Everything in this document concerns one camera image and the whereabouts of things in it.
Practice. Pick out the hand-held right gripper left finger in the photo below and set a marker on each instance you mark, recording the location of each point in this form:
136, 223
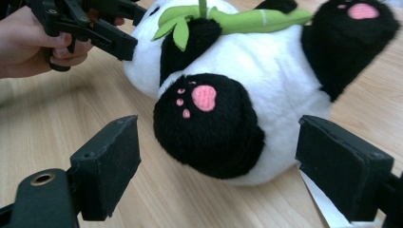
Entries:
107, 164

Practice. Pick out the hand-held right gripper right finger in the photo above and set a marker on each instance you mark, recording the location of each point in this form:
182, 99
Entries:
342, 167

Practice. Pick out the panda plush toy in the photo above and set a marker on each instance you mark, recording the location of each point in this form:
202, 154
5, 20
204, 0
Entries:
253, 79

